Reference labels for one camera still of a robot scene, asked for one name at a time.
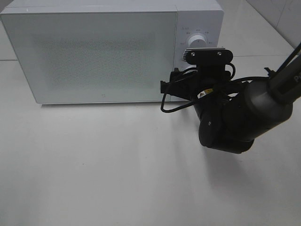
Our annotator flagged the upper white power knob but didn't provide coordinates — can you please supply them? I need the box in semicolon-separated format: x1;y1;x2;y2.
188;33;207;48

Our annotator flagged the white microwave oven body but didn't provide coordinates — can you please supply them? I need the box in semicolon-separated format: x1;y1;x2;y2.
0;0;225;105

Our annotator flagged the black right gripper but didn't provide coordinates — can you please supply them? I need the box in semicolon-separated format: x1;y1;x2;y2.
160;63;232;108

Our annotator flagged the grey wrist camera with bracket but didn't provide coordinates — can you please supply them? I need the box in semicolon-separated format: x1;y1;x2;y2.
182;48;233;66

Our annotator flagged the white timer knob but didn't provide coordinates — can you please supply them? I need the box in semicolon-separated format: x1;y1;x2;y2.
183;65;197;74

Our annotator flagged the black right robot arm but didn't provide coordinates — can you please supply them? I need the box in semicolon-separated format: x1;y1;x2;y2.
160;47;301;154

